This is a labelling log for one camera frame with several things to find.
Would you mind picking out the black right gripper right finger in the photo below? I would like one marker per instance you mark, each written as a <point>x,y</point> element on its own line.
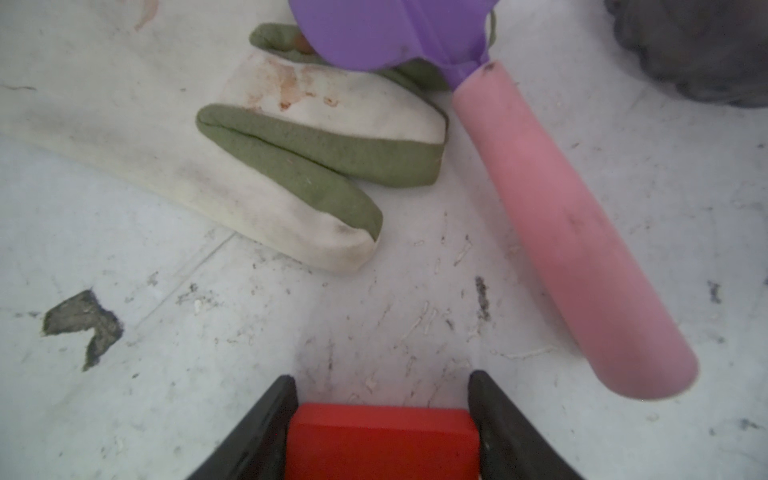
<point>510,446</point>

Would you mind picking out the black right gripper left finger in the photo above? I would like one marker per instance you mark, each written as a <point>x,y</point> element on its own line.
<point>256,448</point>

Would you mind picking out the beige dirty cloth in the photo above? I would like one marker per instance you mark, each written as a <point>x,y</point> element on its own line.
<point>218,106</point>

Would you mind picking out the purple glass vase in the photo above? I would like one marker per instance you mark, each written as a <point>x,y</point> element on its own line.
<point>713,52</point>

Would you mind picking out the red wood block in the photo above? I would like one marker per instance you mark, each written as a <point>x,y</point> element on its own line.
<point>332,441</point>

